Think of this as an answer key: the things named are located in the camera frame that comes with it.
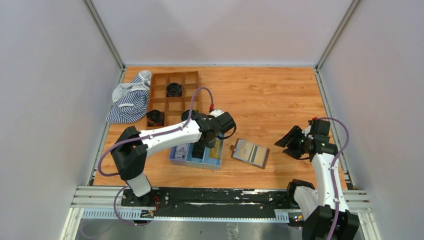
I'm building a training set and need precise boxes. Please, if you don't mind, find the brown leather card holder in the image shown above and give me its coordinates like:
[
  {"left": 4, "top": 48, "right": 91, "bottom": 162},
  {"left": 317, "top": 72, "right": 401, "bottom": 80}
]
[{"left": 230, "top": 138, "right": 270, "bottom": 169}]

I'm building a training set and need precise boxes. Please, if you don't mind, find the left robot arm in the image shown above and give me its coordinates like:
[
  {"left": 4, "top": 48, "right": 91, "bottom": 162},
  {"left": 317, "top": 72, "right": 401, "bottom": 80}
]
[{"left": 110, "top": 110, "right": 237, "bottom": 198}]

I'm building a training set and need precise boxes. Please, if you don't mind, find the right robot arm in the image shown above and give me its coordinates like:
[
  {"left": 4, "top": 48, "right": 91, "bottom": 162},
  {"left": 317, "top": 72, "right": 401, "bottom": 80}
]
[{"left": 275, "top": 121, "right": 360, "bottom": 240}]

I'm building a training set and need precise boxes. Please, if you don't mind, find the black card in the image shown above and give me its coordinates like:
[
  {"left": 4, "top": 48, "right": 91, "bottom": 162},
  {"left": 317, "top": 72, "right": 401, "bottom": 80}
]
[{"left": 191, "top": 143, "right": 205, "bottom": 159}]

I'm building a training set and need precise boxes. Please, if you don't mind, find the gold VIP card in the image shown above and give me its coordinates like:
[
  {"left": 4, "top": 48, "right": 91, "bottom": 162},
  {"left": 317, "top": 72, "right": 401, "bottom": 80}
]
[{"left": 209, "top": 139, "right": 224, "bottom": 159}]

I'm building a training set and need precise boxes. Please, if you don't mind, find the grey card in box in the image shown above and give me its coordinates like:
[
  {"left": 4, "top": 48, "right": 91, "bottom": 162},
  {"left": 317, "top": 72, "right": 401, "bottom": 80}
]
[{"left": 174, "top": 143, "right": 190, "bottom": 161}]

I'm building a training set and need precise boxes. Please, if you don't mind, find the blue three-compartment box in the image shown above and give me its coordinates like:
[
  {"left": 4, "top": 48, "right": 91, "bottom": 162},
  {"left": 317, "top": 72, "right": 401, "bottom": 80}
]
[{"left": 168, "top": 139, "right": 224, "bottom": 171}]

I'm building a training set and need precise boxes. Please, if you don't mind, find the dark patterned rolled belt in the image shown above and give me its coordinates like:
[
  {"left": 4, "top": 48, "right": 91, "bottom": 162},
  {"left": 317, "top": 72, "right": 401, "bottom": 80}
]
[{"left": 181, "top": 109, "right": 199, "bottom": 122}]

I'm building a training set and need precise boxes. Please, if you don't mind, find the brown wooden grid tray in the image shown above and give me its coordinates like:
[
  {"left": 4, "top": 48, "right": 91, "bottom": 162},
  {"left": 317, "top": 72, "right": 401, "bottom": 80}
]
[{"left": 146, "top": 71, "right": 201, "bottom": 129}]

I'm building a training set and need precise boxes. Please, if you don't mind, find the black rolled belt left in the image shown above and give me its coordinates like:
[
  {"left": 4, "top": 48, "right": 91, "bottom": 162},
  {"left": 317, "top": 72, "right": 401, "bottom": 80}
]
[{"left": 146, "top": 109, "right": 165, "bottom": 127}]

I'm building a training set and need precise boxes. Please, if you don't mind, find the black rolled belt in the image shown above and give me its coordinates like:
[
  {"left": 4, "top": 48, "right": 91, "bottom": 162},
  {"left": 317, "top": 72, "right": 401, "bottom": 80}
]
[
  {"left": 146, "top": 109, "right": 165, "bottom": 127},
  {"left": 165, "top": 82, "right": 183, "bottom": 98}
]

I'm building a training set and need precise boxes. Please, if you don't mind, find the black rolled belt top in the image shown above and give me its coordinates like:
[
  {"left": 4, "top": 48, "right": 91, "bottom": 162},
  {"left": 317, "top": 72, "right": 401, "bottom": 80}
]
[{"left": 165, "top": 82, "right": 183, "bottom": 98}]

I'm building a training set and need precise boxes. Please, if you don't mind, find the striped blue white cloth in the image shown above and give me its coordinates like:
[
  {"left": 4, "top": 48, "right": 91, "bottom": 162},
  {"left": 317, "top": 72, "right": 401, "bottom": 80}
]
[{"left": 106, "top": 70, "right": 152, "bottom": 125}]

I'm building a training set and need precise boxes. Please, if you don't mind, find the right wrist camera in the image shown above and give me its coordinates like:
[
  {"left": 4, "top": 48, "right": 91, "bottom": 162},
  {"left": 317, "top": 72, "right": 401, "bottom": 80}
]
[{"left": 307, "top": 119, "right": 331, "bottom": 143}]

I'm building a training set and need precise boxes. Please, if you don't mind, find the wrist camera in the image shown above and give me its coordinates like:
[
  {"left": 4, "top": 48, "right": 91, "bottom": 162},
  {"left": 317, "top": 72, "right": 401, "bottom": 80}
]
[
  {"left": 307, "top": 119, "right": 331, "bottom": 143},
  {"left": 209, "top": 109, "right": 225, "bottom": 118}
]

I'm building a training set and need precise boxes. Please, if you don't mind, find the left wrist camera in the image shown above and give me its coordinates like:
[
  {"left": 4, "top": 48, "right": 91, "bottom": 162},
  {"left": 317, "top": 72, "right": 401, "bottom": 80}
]
[{"left": 209, "top": 109, "right": 225, "bottom": 118}]

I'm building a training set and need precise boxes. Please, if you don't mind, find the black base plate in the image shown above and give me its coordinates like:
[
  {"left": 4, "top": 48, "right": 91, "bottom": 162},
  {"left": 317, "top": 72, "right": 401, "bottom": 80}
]
[{"left": 121, "top": 187, "right": 299, "bottom": 219}]

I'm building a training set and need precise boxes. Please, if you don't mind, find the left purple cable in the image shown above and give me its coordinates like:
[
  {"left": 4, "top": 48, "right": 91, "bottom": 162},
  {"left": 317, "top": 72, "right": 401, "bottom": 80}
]
[{"left": 96, "top": 86, "right": 216, "bottom": 227}]

